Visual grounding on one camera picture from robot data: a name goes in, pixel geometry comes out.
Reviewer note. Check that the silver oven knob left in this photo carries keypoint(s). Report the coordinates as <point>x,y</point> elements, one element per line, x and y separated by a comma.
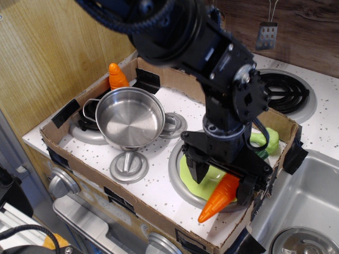
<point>62,184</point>

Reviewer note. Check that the hanging metal slotted spatula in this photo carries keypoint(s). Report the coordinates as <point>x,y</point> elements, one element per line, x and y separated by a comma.
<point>266,37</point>

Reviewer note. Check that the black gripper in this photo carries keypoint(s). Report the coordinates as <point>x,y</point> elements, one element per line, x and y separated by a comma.
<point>235,155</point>

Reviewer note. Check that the silver oven knob right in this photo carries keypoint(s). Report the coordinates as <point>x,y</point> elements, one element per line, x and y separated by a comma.
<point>158,244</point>

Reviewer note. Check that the green toy broccoli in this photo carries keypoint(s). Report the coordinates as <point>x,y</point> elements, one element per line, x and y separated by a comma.
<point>259,140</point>

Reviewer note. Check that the silver oven knob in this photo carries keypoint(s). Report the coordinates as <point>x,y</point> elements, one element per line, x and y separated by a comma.
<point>158,244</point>
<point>62,184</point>

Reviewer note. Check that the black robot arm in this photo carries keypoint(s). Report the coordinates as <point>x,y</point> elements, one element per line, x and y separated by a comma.
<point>187,35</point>

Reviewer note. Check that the front left black burner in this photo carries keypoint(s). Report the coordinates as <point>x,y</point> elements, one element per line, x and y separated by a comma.
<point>84,129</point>

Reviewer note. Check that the silver stove knob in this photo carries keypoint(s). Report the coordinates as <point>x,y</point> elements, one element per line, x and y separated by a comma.
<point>129,167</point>
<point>175,124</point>

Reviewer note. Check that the small orange toy carrot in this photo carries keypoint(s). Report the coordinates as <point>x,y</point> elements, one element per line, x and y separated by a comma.
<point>117,78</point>

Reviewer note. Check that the light green plastic plate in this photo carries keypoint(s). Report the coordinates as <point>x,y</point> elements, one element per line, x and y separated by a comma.
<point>208,184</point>

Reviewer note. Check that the silver oven door handle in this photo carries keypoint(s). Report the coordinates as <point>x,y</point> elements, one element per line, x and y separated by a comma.
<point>106,234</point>

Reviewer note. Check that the back right black burner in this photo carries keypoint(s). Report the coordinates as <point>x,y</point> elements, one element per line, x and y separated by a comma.
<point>290,94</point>

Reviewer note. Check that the brown cardboard fence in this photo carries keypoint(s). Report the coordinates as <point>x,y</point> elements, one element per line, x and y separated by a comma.
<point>152,203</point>

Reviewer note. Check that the stainless steel pot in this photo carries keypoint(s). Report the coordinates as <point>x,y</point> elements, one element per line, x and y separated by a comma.
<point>129,118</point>

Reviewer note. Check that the silver middle stove knob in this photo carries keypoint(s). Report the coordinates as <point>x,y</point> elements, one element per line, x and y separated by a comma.
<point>175,124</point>

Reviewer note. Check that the silver front stove knob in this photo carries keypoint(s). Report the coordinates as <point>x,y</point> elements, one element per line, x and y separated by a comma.
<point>129,167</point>

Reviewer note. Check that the silver metal sink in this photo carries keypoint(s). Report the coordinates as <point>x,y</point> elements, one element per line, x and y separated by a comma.
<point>301,216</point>

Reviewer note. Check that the black burner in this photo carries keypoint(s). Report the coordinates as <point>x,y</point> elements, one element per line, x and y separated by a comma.
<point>84,129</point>
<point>290,94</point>

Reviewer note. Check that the orange cloth piece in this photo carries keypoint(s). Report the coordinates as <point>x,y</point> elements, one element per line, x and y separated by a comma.
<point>49,244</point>

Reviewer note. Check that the orange toy carrot green top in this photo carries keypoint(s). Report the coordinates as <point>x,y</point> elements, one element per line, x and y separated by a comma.
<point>223,195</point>

